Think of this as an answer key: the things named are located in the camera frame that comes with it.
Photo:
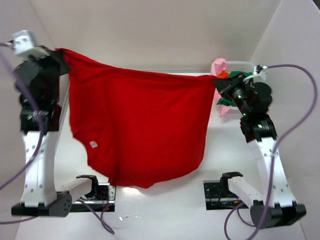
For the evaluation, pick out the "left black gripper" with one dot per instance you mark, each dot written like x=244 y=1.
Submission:
x=56 y=62

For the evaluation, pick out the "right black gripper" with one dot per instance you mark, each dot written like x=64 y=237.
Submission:
x=227 y=87

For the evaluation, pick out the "red t-shirt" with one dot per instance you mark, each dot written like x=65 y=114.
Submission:
x=138 y=128

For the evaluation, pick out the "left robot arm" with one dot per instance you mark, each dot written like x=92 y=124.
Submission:
x=38 y=81

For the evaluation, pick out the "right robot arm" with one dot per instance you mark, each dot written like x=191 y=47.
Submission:
x=253 y=100

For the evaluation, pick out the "green t-shirt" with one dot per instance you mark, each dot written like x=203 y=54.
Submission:
x=226 y=102

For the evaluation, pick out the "orange t-shirt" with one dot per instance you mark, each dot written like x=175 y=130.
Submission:
x=223 y=75

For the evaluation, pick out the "white plastic basket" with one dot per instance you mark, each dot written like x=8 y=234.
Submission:
x=242 y=66

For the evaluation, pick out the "pink t-shirt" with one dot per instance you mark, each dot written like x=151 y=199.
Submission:
x=219 y=64

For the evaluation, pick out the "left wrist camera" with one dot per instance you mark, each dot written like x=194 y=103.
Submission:
x=23 y=43

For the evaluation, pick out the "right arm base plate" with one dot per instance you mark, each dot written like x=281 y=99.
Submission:
x=216 y=199

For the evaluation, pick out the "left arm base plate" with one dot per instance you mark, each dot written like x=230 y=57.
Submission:
x=103 y=197

